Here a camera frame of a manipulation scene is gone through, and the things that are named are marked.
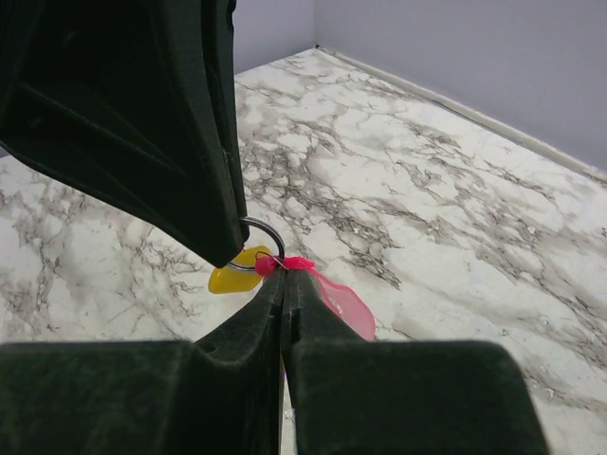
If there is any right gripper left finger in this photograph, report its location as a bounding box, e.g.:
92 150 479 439
1 272 285 454

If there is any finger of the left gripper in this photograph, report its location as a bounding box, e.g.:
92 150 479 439
1 1 249 267

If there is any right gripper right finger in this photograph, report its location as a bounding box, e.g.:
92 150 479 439
282 271 549 454

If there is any yellow tag key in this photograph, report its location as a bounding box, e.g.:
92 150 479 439
208 246 270 295

